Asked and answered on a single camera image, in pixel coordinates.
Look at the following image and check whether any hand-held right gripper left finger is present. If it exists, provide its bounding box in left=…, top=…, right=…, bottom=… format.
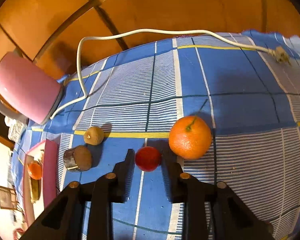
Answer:
left=20, top=149, right=136, bottom=240

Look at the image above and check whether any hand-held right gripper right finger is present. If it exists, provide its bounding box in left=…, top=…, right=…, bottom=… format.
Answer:
left=161, top=159, right=275, bottom=240

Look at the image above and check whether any red cherry tomato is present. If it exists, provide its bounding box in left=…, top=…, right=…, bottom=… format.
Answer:
left=135, top=147, right=162, bottom=172

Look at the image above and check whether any orange with long stem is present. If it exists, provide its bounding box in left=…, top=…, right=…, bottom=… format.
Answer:
left=168, top=99, right=212, bottom=160

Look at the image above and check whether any brown-capped toy mushroom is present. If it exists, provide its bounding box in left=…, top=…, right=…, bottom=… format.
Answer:
left=63, top=145, right=93, bottom=172

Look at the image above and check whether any pink box with white inside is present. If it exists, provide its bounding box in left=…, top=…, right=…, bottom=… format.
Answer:
left=22, top=140, right=60, bottom=230

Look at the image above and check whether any spotted yellow banana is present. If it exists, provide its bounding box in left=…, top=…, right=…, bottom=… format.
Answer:
left=30, top=179, right=42, bottom=203

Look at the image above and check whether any small brown round fruit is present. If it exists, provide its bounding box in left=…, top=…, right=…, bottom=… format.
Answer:
left=83, top=126, right=105, bottom=145

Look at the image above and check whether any blue plaid tablecloth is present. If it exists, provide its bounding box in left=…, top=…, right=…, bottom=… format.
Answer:
left=10, top=30, right=300, bottom=240

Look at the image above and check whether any silver ornate tissue box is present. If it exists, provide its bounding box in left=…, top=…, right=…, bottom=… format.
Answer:
left=7, top=119, right=28, bottom=143

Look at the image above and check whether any pink electric kettle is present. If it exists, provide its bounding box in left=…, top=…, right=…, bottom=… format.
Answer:
left=0, top=51, right=64, bottom=125

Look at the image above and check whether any brown wooden frame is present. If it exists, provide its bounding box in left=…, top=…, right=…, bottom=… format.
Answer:
left=0, top=185, right=19, bottom=209

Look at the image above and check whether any white power cable with plug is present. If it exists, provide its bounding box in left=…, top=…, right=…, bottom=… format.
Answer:
left=50, top=29, right=292, bottom=120

